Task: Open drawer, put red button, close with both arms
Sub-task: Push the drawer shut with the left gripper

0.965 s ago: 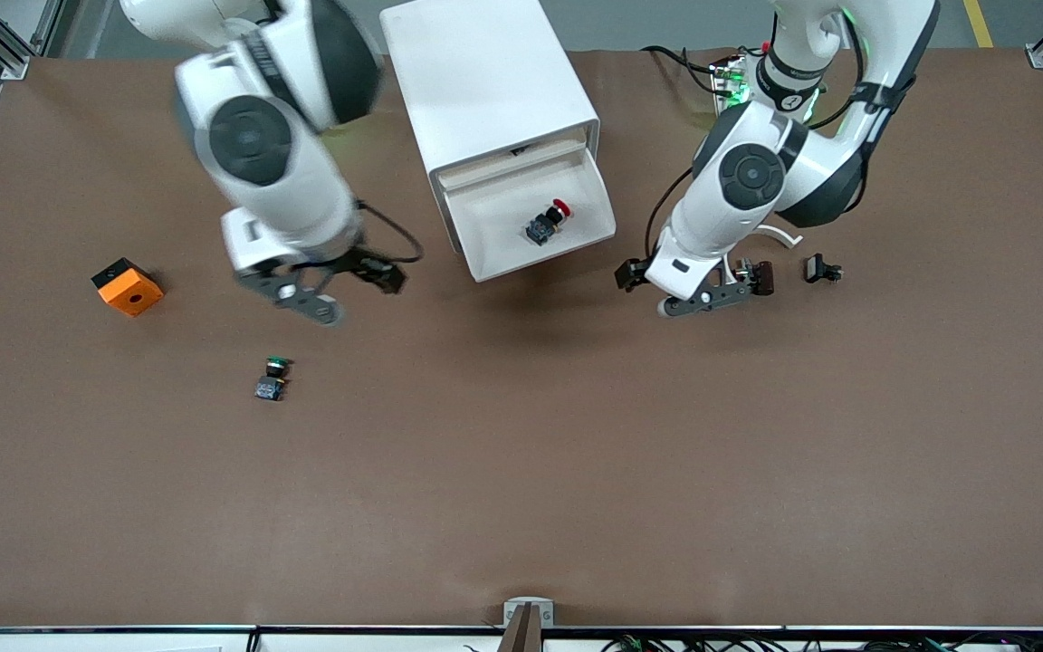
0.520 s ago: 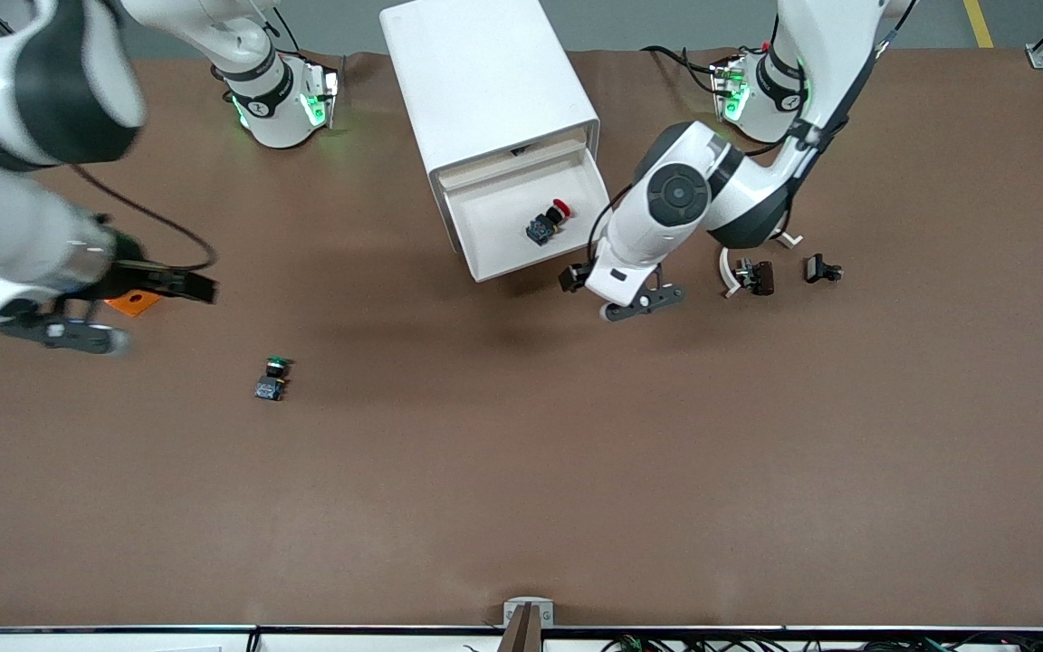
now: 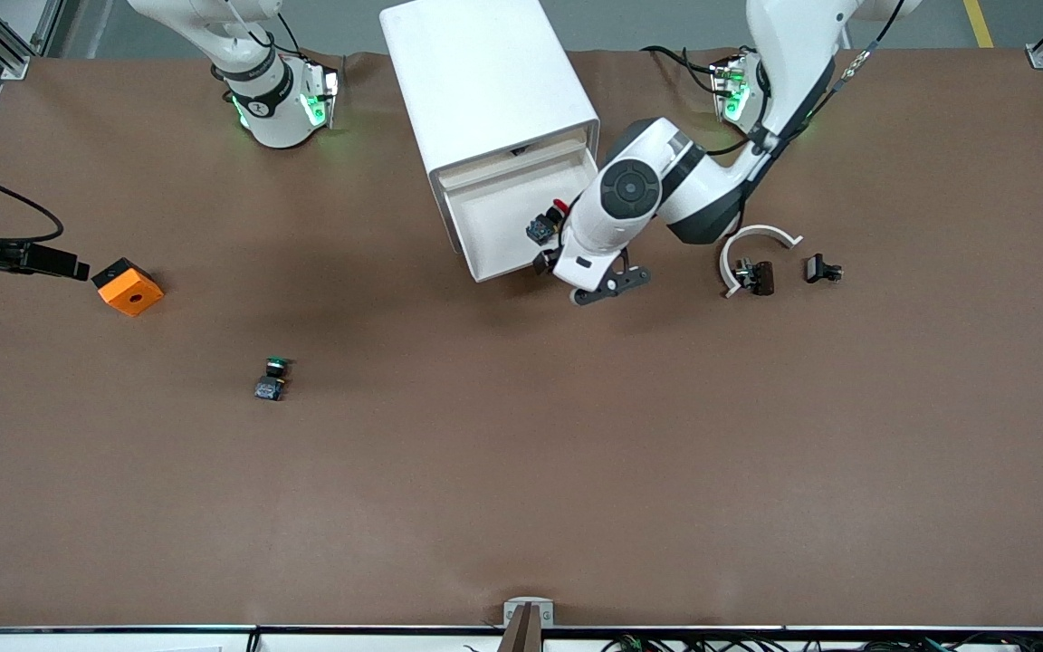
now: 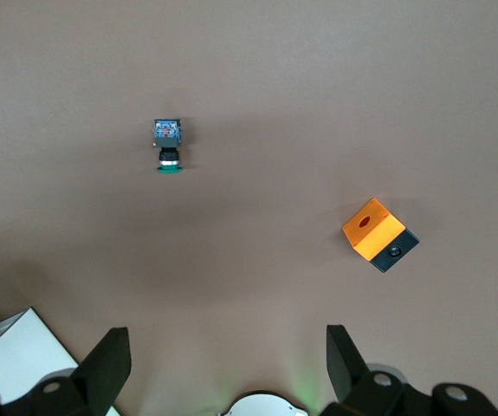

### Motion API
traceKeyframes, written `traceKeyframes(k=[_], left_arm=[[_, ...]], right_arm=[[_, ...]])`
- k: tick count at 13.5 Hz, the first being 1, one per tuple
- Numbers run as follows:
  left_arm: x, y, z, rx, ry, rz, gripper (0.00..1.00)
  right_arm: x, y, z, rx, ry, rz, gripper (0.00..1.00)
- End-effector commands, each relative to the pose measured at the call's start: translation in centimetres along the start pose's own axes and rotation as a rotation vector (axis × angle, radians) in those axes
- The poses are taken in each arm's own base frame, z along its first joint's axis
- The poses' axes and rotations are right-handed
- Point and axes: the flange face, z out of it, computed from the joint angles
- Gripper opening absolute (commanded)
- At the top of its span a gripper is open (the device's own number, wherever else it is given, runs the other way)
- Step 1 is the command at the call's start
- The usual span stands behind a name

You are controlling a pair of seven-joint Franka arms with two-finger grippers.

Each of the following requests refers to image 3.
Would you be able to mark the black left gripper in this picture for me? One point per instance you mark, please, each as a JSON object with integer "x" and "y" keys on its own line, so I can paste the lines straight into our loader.
{"x": 542, "y": 262}

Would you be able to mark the red push button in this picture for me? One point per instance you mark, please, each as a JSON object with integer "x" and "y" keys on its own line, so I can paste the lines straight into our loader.
{"x": 540, "y": 228}

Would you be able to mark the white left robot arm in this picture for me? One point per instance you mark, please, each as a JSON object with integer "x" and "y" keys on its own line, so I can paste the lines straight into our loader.
{"x": 630, "y": 190}

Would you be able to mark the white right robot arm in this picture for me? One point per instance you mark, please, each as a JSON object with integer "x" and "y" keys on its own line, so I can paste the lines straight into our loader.
{"x": 272, "y": 100}

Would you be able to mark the green push button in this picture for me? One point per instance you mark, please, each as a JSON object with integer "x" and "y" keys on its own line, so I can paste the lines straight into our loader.
{"x": 270, "y": 388}

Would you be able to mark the orange block with hole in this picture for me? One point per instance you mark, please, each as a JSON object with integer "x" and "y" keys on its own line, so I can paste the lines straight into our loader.
{"x": 132, "y": 292}

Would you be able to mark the chrome metal valve fitting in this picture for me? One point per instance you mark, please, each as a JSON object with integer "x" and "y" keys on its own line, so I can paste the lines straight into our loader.
{"x": 743, "y": 272}

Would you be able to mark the brown table cover sheet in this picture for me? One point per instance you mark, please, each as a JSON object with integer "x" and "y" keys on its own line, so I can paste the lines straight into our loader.
{"x": 521, "y": 471}

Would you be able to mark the white curved plastic clamp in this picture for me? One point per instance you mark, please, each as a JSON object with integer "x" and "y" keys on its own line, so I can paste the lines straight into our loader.
{"x": 761, "y": 230}

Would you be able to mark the small black clip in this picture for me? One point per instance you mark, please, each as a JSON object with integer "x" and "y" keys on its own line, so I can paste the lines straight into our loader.
{"x": 818, "y": 269}

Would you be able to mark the brown wooden bar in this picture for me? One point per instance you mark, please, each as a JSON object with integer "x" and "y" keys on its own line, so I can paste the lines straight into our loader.
{"x": 521, "y": 634}

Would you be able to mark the yellow floor tape line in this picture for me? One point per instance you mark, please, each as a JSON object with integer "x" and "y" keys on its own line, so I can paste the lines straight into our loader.
{"x": 979, "y": 23}

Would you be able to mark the grey metal table bracket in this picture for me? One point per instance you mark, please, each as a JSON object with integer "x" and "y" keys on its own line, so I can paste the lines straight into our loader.
{"x": 547, "y": 616}

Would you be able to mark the white table edge rail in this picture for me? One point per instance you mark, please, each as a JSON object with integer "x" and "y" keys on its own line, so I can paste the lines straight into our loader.
{"x": 123, "y": 643}

